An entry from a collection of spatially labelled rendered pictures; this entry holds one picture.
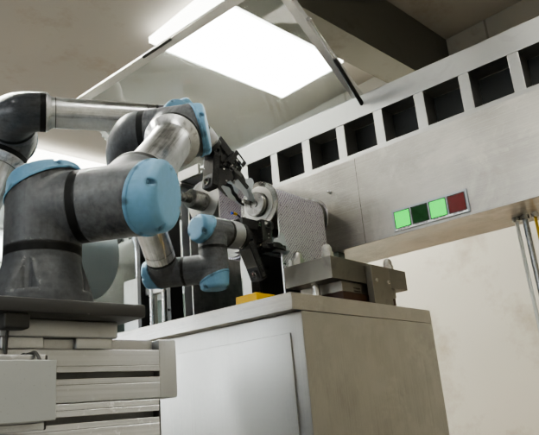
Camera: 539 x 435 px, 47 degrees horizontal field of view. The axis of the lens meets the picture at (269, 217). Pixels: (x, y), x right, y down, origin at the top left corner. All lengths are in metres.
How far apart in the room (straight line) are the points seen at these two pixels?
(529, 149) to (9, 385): 1.48
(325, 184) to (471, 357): 2.25
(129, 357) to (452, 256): 3.43
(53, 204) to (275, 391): 0.71
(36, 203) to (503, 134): 1.33
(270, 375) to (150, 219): 0.63
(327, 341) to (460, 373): 2.78
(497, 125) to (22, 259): 1.38
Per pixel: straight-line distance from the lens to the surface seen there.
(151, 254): 1.55
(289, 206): 1.91
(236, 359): 1.54
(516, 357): 4.04
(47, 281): 0.95
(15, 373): 0.78
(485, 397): 4.14
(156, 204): 0.94
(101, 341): 0.98
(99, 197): 0.95
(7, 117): 1.60
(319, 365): 1.44
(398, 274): 1.95
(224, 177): 1.85
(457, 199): 1.91
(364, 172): 2.10
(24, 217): 0.99
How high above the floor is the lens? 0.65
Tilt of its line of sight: 17 degrees up
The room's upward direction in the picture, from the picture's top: 5 degrees counter-clockwise
